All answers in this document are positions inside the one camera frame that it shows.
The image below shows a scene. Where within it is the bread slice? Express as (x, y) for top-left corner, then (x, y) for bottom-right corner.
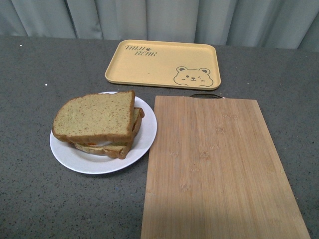
(52, 91), (135, 143)
(65, 107), (145, 159)

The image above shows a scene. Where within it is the white round plate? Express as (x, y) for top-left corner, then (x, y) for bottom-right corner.
(50, 96), (158, 174)

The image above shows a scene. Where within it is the yellow bear tray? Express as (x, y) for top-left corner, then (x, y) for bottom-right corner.
(105, 40), (221, 91)

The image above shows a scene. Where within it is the fake fried egg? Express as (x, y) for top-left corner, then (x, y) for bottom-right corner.
(74, 117), (140, 147)

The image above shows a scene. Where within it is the bamboo cutting board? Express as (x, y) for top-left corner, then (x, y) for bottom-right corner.
(141, 96), (310, 239)

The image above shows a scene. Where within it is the grey curtain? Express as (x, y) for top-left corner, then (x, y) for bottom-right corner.
(0, 0), (319, 51)

